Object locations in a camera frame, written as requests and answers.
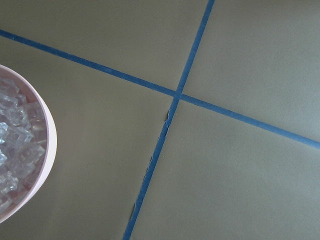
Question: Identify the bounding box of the pink bowl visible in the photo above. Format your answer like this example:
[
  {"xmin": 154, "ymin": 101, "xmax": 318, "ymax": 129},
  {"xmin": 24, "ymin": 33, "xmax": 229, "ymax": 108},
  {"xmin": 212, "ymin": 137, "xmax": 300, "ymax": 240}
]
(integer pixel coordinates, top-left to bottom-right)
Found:
[{"xmin": 0, "ymin": 65, "xmax": 57, "ymax": 223}]

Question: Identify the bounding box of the clear ice cubes pile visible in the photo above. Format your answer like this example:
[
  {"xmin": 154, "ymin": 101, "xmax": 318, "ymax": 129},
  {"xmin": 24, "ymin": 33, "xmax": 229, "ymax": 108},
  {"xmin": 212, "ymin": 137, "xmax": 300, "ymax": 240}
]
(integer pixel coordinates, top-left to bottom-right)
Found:
[{"xmin": 0, "ymin": 77, "xmax": 47, "ymax": 214}]

